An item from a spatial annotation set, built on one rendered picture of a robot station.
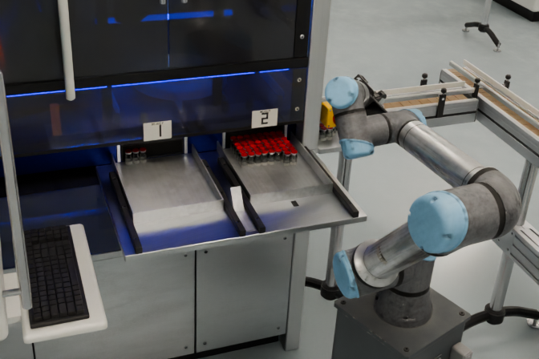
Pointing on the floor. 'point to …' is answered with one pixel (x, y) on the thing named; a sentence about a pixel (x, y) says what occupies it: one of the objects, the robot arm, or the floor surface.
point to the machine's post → (310, 131)
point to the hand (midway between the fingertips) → (377, 106)
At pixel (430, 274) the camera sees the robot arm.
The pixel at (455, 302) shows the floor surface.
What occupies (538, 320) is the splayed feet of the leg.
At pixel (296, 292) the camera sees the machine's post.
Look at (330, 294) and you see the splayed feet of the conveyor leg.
